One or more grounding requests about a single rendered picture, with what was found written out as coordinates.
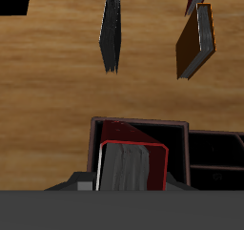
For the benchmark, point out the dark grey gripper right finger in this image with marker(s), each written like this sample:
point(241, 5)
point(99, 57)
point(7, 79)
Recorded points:
point(173, 183)

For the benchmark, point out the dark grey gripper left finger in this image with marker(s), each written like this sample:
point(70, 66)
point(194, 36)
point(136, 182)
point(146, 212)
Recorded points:
point(83, 180)

